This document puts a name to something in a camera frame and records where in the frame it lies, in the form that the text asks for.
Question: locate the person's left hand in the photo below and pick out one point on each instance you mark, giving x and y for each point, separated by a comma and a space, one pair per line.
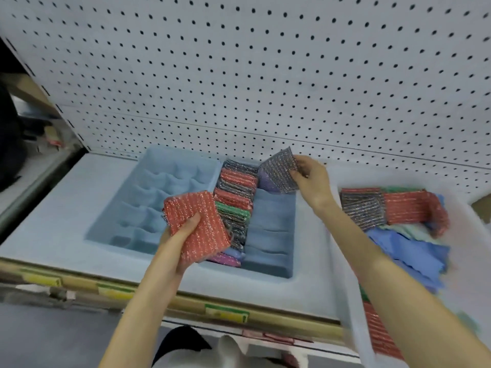
172, 245

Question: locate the person's right hand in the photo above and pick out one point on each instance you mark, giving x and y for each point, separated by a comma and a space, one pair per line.
316, 183

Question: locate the person's left thumb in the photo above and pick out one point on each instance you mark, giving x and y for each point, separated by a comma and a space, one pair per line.
191, 224

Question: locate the person's right thumb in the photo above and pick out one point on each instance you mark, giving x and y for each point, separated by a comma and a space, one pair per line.
297, 176

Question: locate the red glittery scouring sponge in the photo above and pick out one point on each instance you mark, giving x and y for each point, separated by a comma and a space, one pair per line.
203, 222
379, 333
410, 208

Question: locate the silver and purple scouring sponge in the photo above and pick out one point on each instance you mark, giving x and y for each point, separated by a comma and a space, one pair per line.
278, 172

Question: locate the person's left forearm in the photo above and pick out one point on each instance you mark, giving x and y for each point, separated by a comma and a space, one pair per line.
142, 314

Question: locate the person's right forearm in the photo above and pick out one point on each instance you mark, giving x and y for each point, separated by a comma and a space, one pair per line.
395, 287

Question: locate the light blue divided organizer tray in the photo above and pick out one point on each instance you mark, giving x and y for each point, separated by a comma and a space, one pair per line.
161, 195

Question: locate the row of mixed scouring pads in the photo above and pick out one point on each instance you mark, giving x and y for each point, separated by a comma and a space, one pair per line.
236, 195

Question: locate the silver glittery scouring sponge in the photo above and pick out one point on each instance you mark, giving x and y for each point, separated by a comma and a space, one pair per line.
362, 210

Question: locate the green and yellow shelf label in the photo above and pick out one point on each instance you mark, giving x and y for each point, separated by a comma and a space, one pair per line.
226, 313

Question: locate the light green cloth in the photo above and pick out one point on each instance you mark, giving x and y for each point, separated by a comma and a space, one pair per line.
402, 229

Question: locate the white pegboard panel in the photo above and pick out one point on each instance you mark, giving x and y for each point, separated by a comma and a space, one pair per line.
245, 68

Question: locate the person's black and white clothing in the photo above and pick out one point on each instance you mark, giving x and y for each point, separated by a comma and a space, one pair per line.
230, 352

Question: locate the white shelf board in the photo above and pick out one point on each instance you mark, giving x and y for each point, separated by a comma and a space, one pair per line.
57, 233

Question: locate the pile of blue cloths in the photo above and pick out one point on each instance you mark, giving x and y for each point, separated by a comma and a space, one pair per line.
410, 252

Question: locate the red shelf label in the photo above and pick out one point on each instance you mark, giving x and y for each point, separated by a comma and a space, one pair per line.
268, 337

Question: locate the white plastic bin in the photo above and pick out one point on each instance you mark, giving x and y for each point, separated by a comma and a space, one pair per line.
468, 233

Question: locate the black bag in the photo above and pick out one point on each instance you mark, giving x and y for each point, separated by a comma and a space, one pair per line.
9, 149

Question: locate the beige shelf edge rail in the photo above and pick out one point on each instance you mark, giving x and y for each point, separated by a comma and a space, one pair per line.
76, 281

